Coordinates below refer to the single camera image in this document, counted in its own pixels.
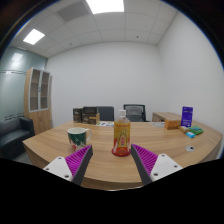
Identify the green and red mug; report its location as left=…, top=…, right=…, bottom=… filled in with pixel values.
left=66, top=126, right=93, bottom=152

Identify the black mesh-back office chair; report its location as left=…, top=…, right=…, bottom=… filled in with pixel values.
left=123, top=103, right=147, bottom=123

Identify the flat green box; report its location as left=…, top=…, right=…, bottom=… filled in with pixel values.
left=187, top=125, right=205, bottom=136

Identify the ceiling air vent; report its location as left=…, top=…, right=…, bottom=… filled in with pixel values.
left=54, top=0, right=90, bottom=23

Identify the black sofa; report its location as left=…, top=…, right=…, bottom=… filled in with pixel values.
left=0, top=116, right=35, bottom=160

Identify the small kraft paper box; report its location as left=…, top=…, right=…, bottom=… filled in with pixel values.
left=88, top=113, right=101, bottom=126

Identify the wooden glass-door shelf cabinet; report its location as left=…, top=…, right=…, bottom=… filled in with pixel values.
left=23, top=67, right=53, bottom=135

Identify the small square ceiling light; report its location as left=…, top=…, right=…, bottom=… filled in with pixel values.
left=22, top=28, right=46, bottom=46

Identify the narrow dark brown box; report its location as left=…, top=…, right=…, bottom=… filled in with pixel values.
left=72, top=107, right=84, bottom=124

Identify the white printed paper sheet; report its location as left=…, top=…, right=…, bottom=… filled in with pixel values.
left=150, top=121, right=166, bottom=129

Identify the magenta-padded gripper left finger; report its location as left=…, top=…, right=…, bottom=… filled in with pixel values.
left=43, top=145, right=94, bottom=187

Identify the printed leaflet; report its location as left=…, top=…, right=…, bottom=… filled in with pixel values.
left=96, top=120, right=115, bottom=128

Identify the large square ceiling light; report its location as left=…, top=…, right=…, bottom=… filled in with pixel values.
left=85, top=0, right=125, bottom=15

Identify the yellow tea drink bottle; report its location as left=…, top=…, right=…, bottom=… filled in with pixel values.
left=112, top=109, right=132, bottom=156

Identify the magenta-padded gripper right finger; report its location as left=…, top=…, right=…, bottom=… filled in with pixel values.
left=130, top=143, right=184, bottom=186

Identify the dark solid-back office chair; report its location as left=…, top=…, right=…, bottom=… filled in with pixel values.
left=97, top=105, right=115, bottom=122

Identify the upright purple box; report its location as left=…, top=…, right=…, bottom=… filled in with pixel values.
left=180, top=105, right=194, bottom=128

